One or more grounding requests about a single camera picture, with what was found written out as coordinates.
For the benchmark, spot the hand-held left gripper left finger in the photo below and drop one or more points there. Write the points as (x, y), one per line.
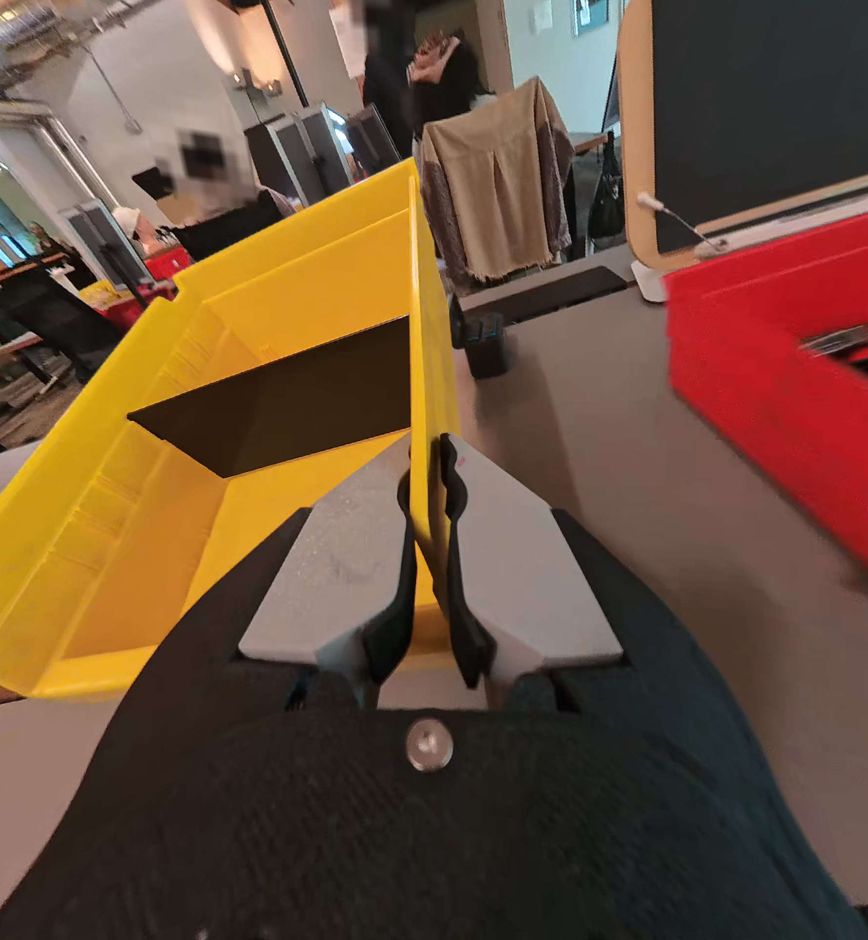
(331, 580)

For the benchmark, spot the flat black pad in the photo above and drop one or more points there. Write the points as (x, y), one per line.
(551, 294)

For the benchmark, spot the dark upright display panel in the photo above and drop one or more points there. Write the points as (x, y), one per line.
(327, 147)
(375, 143)
(279, 161)

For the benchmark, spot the black wood-edged desk divider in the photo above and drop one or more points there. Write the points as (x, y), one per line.
(771, 110)

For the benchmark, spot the white divider base plate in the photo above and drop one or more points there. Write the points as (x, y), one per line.
(650, 285)

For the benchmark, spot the black charging case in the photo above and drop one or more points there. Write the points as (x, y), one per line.
(489, 352)

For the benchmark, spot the yellow plastic bin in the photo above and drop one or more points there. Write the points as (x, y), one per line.
(147, 587)

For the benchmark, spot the black hanging bag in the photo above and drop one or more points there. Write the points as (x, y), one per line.
(606, 205)

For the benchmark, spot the red plastic bin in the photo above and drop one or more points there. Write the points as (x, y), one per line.
(771, 404)

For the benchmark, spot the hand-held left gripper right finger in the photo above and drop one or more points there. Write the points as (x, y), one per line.
(529, 580)

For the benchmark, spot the beige draped cloth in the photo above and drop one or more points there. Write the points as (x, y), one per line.
(492, 183)

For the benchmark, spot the black bin divider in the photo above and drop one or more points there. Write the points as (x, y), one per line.
(294, 404)

